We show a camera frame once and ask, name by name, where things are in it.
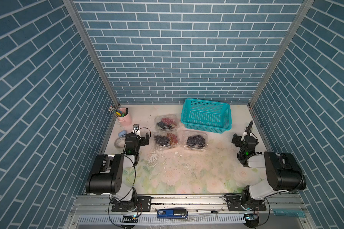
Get clear clamshell container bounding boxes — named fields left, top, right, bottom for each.
left=153, top=131, right=180, bottom=150
left=154, top=114, right=179, bottom=131
left=181, top=130, right=208, bottom=151

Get red grape bunch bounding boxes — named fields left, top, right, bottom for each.
left=161, top=117, right=177, bottom=129
left=167, top=133, right=178, bottom=146

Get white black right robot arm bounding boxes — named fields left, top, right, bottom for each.
left=228, top=132, right=307, bottom=210

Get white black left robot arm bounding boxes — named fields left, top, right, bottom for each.
left=85, top=132, right=151, bottom=212

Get tape roll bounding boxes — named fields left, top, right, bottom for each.
left=114, top=136, right=125, bottom=148

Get small blue stapler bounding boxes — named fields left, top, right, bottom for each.
left=118, top=130, right=127, bottom=137

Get pink pen cup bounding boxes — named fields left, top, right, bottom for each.
left=117, top=108, right=132, bottom=127

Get teal plastic basket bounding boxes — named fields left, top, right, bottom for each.
left=181, top=98, right=232, bottom=134

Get blue black handheld device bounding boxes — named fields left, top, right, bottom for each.
left=157, top=208, right=188, bottom=219

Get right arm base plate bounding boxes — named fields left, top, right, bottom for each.
left=223, top=195, right=267, bottom=212

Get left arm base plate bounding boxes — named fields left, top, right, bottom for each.
left=111, top=196, right=152, bottom=212

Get teal metal bracket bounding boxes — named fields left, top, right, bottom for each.
left=273, top=210, right=306, bottom=218

